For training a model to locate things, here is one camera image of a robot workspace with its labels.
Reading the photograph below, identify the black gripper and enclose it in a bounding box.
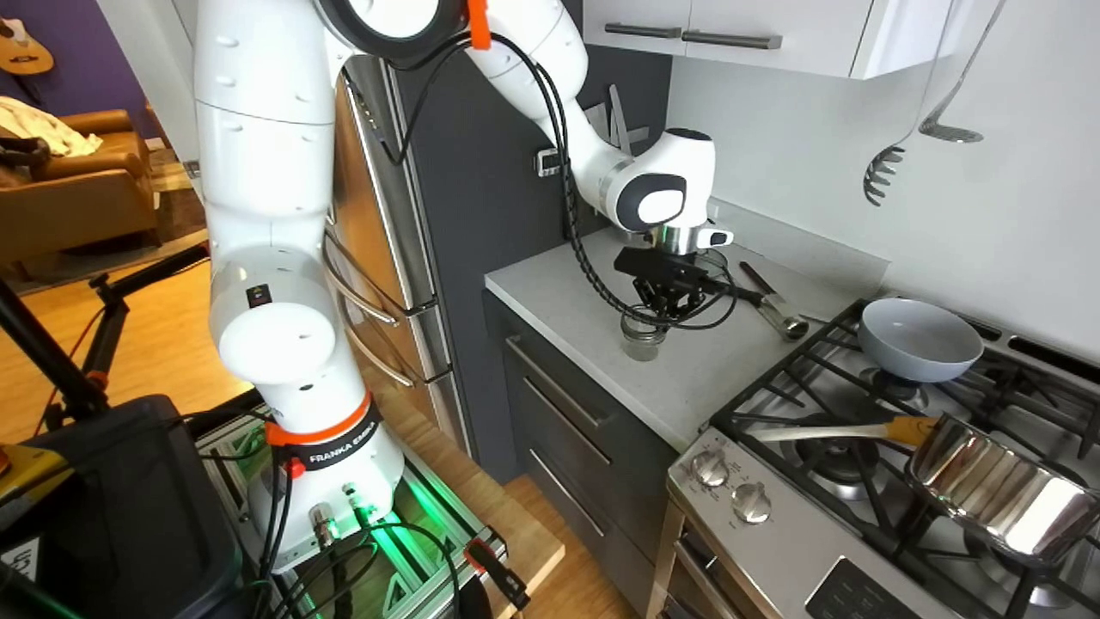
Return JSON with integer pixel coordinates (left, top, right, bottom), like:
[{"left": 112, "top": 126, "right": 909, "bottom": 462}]
[{"left": 614, "top": 247, "right": 708, "bottom": 313}]

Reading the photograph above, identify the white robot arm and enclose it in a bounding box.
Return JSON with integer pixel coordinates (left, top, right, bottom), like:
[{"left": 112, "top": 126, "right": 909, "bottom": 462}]
[{"left": 194, "top": 0, "right": 728, "bottom": 573}]

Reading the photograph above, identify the grey bowl on stove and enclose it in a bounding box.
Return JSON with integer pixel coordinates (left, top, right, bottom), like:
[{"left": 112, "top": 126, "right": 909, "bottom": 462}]
[{"left": 859, "top": 300, "right": 984, "bottom": 386}]

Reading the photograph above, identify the grey drawer cabinet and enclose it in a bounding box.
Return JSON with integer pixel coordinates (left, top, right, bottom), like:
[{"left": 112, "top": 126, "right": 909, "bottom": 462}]
[{"left": 487, "top": 300, "right": 672, "bottom": 617}]

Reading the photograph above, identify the hanging slotted spoon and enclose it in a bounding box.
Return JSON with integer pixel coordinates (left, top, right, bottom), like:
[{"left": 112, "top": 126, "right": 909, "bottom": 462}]
[{"left": 859, "top": 0, "right": 962, "bottom": 207}]

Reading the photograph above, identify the gas stove range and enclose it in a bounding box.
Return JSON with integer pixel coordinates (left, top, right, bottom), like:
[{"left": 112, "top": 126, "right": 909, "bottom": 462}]
[{"left": 647, "top": 307, "right": 1100, "bottom": 619}]

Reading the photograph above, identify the stainless steel refrigerator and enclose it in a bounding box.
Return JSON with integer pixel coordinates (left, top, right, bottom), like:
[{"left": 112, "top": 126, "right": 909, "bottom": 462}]
[{"left": 326, "top": 57, "right": 466, "bottom": 448}]

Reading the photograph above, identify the white upper cabinet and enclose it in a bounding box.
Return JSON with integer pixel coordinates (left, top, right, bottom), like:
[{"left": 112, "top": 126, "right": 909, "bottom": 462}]
[{"left": 582, "top": 0, "right": 967, "bottom": 79}]

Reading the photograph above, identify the stainless steel pot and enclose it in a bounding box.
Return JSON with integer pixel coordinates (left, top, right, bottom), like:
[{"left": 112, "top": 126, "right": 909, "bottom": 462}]
[{"left": 906, "top": 415, "right": 1100, "bottom": 559}]

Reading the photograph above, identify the brown sofa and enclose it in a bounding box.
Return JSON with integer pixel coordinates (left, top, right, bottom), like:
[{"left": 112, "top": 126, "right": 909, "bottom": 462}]
[{"left": 0, "top": 109, "right": 159, "bottom": 269}]

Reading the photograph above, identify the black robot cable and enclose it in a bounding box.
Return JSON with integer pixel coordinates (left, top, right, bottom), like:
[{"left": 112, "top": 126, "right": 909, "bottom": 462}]
[{"left": 389, "top": 26, "right": 741, "bottom": 338}]

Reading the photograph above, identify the black handled knife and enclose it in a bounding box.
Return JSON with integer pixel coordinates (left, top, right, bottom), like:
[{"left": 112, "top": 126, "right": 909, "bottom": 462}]
[{"left": 741, "top": 262, "right": 806, "bottom": 341}]

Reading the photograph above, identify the wooden handled brush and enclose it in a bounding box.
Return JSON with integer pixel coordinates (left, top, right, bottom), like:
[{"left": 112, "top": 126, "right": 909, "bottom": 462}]
[{"left": 748, "top": 415, "right": 933, "bottom": 452}]

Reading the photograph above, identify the black camera tripod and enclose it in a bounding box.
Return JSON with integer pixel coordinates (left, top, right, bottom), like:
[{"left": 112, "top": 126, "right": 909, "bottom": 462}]
[{"left": 0, "top": 244, "right": 217, "bottom": 441}]

